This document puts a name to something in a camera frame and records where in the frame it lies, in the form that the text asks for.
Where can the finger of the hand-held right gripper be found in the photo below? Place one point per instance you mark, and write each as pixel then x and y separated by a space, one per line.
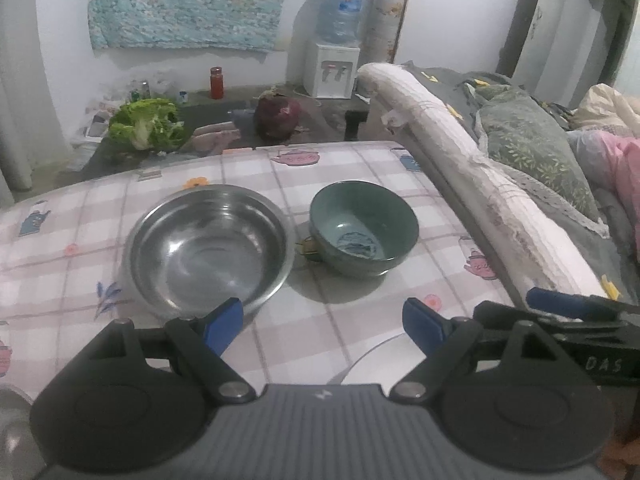
pixel 560 304
pixel 585 331

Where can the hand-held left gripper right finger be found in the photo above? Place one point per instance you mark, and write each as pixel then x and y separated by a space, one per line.
pixel 420 325

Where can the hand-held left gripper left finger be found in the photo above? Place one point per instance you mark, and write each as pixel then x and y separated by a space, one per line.
pixel 225 325

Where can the white printed ceramic plate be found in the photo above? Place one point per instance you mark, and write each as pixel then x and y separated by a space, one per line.
pixel 370 365

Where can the stainless steel bowl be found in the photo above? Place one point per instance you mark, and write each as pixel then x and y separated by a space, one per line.
pixel 210 255

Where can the green ceramic bowl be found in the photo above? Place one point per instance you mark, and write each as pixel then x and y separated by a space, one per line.
pixel 360 225

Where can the large steel basin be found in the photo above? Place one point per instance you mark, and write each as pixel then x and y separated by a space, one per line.
pixel 12 430

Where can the person's right forearm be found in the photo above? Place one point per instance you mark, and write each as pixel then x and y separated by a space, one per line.
pixel 627 435

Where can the grey blanket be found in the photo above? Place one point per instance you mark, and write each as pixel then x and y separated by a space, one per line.
pixel 612 255

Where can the pink blanket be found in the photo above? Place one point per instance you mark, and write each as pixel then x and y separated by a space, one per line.
pixel 625 175

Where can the green leaf print pillow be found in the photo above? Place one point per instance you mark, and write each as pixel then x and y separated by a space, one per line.
pixel 535 155

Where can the rolled white mat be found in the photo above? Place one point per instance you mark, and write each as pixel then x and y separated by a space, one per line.
pixel 465 160

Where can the pale raw meat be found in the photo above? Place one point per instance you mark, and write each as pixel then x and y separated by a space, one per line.
pixel 215 140

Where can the cream cloth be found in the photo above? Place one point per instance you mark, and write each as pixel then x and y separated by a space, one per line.
pixel 610 107

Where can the red cabbage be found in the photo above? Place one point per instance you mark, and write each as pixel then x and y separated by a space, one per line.
pixel 277 115

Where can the green leafy vegetable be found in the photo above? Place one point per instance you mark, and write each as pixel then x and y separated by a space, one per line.
pixel 147 122

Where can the red thermos bottle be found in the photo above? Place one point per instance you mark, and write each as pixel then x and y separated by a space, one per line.
pixel 216 84

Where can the white water dispenser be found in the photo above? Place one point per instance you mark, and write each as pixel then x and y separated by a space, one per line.
pixel 330 70

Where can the white door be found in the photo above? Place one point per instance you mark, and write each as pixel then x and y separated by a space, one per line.
pixel 565 20

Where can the rolled floral mat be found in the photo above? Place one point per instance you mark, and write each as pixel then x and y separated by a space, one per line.
pixel 385 25

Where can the teal floral hanging cloth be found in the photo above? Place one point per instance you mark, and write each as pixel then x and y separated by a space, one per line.
pixel 190 0

